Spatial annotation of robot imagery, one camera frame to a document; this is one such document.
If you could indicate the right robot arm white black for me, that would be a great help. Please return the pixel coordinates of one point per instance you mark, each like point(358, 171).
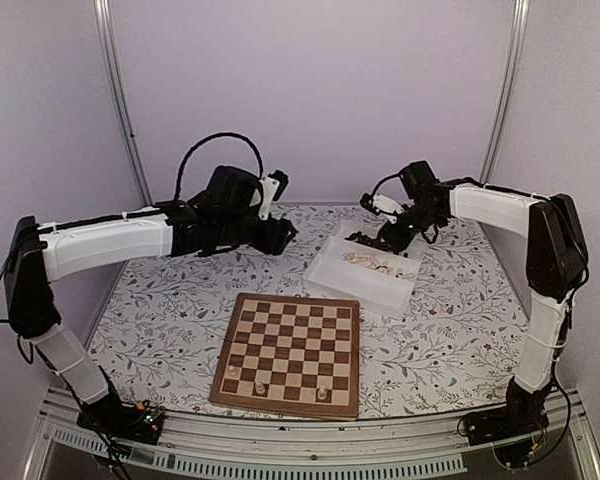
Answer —
point(556, 262)

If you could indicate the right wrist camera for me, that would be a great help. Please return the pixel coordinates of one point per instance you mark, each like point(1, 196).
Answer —
point(379, 204)

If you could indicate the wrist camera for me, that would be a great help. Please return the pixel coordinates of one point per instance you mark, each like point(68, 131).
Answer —
point(273, 185)
point(379, 204)

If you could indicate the aluminium frame post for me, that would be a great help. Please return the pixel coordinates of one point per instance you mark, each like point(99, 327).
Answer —
point(107, 41)
point(513, 58)

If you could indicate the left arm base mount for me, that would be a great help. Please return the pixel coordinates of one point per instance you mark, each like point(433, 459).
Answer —
point(140, 422)

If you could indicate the floral patterned table mat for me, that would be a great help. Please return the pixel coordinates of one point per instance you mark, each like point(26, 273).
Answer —
point(458, 347)

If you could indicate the right aluminium frame post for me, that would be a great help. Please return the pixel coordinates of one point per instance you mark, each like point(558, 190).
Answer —
point(513, 58)

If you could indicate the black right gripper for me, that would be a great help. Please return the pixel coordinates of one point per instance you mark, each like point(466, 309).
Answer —
point(398, 241)

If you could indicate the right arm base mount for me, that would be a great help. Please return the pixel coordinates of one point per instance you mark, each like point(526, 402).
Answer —
point(505, 425)

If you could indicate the left aluminium frame post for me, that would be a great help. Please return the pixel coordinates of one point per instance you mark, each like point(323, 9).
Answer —
point(107, 41)

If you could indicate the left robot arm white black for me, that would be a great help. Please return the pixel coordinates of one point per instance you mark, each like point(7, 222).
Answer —
point(43, 253)

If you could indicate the wooden chess board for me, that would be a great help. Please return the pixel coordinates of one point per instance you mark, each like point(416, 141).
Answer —
point(293, 345)

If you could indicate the front aluminium rail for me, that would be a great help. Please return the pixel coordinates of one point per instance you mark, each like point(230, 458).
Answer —
point(196, 446)

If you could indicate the light chess piece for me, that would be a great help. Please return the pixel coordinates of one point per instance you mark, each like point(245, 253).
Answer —
point(322, 393)

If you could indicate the white plastic divided tray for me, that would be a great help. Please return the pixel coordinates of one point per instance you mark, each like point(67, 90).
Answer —
point(329, 275)

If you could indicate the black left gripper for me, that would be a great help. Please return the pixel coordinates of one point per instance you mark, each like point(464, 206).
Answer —
point(276, 240)

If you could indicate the pile of dark chess pieces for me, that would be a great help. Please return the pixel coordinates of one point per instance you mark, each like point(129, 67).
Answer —
point(372, 242)

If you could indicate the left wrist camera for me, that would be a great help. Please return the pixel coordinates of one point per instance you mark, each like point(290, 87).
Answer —
point(273, 185)

